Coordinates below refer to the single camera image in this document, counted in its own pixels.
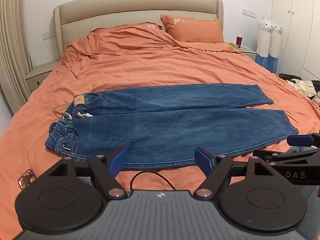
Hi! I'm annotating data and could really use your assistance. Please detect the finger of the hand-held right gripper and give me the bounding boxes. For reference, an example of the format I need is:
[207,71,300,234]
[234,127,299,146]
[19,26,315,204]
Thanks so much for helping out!
[253,148,320,166]
[287,132,320,148]

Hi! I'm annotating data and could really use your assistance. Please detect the black cable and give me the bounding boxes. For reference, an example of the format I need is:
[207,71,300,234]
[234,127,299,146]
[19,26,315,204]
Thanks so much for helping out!
[129,171,177,192]

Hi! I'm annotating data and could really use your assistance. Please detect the white wardrobe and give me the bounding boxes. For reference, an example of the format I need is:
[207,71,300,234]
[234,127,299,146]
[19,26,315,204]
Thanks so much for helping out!
[271,0,320,80]

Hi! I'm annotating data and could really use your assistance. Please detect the white charging cable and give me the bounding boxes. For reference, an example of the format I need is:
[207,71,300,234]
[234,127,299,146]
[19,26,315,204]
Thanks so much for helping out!
[239,45,258,55]

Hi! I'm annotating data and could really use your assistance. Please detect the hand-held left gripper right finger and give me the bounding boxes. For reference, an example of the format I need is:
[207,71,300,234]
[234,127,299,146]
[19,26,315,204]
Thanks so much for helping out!
[194,146,278,199]

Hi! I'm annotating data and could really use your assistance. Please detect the white alpaca plush toy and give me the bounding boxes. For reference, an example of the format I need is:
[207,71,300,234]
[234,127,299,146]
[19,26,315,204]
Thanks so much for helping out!
[255,16,275,67]
[267,23,285,75]

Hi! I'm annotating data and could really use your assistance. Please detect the orange embroidered pillow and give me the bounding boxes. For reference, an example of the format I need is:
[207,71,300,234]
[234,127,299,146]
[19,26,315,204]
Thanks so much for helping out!
[160,14,225,43]

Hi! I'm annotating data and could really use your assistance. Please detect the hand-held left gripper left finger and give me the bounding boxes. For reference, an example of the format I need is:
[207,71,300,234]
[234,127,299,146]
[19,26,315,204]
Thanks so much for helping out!
[47,146,128,199]

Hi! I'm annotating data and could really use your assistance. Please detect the beige upholstered bed headboard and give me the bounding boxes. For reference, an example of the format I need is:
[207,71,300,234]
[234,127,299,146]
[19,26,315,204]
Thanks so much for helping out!
[53,0,224,64]

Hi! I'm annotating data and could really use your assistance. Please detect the pile of light clothes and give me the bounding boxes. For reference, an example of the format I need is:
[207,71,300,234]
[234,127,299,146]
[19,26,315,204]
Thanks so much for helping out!
[286,78,320,107]

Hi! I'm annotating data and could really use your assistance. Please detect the blue denim pants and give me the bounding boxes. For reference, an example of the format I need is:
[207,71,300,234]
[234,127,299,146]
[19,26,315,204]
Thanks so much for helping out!
[44,83,299,170]

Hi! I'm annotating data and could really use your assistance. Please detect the beige curtain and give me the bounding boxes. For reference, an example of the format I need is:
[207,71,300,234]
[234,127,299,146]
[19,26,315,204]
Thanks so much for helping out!
[0,0,33,105]

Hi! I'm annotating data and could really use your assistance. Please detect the white wall switch panel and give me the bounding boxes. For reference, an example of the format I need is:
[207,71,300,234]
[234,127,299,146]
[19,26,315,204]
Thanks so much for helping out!
[242,8,258,19]

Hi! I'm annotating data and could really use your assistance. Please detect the orange duvet cover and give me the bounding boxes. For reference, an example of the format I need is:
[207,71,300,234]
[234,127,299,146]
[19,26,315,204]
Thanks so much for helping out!
[0,22,320,230]

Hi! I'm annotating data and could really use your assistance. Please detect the beige nightstand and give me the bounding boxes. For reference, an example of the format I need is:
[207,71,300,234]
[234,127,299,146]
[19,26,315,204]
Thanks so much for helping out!
[25,60,60,93]
[237,45,258,62]

